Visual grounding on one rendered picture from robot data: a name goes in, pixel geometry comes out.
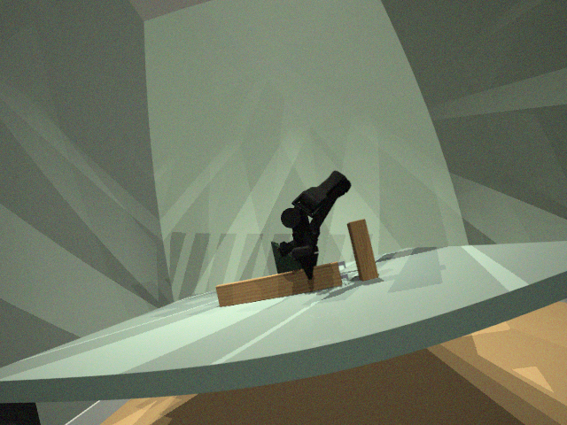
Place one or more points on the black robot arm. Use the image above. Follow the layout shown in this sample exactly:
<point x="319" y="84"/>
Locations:
<point x="315" y="202"/>

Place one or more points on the wooden board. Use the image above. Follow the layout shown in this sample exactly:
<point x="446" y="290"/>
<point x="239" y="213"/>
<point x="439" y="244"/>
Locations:
<point x="281" y="285"/>

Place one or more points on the brown wooden post with slot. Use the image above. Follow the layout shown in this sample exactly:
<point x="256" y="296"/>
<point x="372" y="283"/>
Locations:
<point x="362" y="250"/>

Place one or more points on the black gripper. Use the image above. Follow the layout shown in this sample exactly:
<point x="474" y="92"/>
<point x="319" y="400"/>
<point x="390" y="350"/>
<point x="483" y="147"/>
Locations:
<point x="306" y="250"/>

